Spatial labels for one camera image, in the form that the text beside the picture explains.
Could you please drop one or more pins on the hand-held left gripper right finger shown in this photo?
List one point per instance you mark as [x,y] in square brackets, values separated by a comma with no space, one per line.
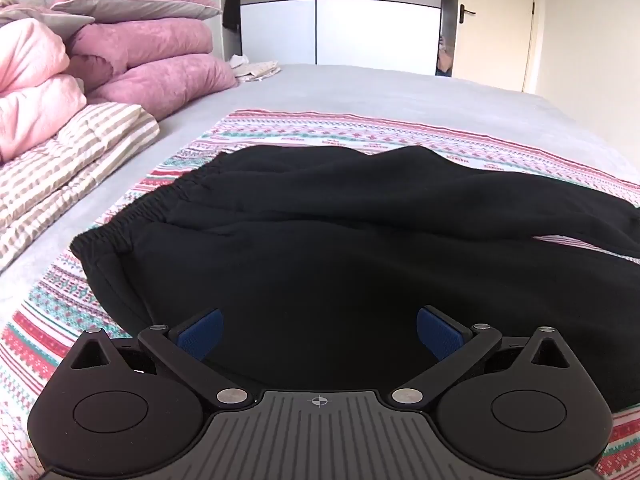
[439,334]

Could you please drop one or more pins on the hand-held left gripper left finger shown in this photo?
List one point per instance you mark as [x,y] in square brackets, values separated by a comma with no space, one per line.
[201,336]

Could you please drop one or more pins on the black pants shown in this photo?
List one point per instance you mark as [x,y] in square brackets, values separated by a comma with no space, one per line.
[320,260]

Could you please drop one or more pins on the pink teal patterned blanket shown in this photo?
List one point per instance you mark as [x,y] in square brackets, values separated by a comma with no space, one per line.
[65,310]

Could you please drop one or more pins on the beige striped quilt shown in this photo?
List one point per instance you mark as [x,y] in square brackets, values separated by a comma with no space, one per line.
[55,170]

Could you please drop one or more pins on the bed with grey sheet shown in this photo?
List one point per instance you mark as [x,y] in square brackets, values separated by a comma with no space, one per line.
[400,92]

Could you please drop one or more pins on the mauve pillow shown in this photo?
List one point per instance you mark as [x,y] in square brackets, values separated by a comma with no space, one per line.
[145,40]
[165,79]

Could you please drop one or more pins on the beige crumpled cloth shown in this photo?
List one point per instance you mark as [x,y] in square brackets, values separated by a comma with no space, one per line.
[255,67]

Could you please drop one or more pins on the light pink duvet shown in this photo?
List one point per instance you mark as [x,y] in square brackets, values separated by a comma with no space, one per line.
[30,85]

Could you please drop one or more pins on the cream door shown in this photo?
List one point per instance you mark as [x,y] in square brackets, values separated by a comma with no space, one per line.
[492,20]

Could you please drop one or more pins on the dark hanging garment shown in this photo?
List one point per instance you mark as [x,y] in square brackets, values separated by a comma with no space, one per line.
[231,7]

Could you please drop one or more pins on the white and grey wardrobe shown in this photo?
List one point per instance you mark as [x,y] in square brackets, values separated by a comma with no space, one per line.
[345,10]

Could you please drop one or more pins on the grey pillow with pink edge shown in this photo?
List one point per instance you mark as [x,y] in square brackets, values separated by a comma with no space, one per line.
[135,2]

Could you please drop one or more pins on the plain grey pillow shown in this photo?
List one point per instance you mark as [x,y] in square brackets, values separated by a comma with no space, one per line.
[37,22]

